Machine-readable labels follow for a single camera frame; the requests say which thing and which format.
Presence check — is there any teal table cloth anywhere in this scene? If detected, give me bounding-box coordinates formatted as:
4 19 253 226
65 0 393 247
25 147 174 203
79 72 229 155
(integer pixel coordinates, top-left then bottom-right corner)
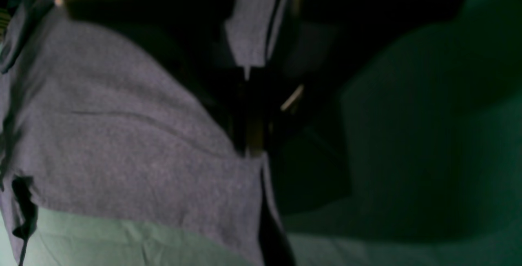
0 0 522 266

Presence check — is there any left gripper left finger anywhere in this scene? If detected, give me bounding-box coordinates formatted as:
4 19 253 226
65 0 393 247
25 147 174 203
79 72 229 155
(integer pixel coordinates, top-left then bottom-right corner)
57 0 247 155

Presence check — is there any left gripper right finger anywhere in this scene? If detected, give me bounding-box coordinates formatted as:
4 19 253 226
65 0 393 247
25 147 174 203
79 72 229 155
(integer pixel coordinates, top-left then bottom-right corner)
255 0 465 151

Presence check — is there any blue-grey T-shirt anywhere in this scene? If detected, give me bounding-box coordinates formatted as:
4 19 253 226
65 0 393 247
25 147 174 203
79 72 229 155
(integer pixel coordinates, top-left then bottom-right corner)
1 0 295 266

